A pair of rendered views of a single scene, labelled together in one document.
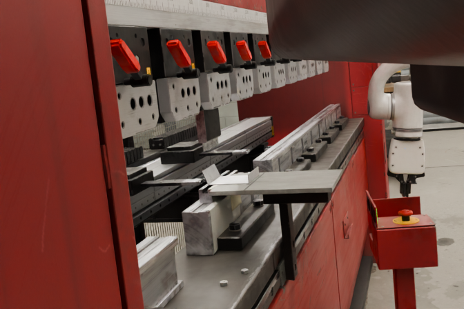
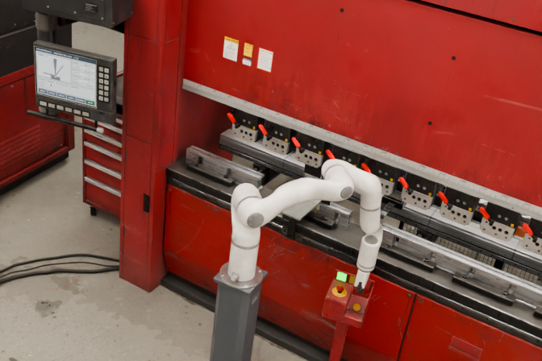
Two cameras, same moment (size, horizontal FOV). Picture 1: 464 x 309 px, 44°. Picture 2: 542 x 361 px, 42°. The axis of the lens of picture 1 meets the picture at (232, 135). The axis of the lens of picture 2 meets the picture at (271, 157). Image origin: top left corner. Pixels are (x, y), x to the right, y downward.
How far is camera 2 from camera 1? 396 cm
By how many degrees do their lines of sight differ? 94
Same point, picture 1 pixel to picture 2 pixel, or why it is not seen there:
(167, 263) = (252, 180)
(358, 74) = not seen: outside the picture
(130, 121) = (239, 134)
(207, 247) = not seen: hidden behind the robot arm
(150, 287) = (240, 178)
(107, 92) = (155, 112)
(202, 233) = not seen: hidden behind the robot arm
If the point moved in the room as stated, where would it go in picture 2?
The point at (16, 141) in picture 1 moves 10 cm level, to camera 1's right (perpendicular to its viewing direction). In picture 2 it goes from (141, 109) to (134, 117)
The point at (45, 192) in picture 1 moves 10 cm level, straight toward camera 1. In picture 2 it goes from (143, 116) to (125, 114)
